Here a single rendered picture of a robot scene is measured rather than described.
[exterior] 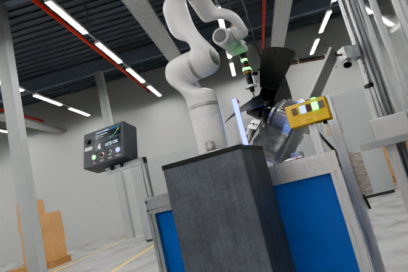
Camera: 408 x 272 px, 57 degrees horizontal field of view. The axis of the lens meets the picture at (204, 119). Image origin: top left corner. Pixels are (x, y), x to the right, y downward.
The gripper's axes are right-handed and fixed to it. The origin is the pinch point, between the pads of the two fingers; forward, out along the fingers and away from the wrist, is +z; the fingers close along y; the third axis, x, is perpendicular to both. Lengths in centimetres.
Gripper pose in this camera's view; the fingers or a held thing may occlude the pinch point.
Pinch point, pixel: (241, 51)
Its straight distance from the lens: 210.1
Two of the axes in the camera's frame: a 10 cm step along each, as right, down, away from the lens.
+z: 4.2, 0.7, 9.1
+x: -2.4, -9.5, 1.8
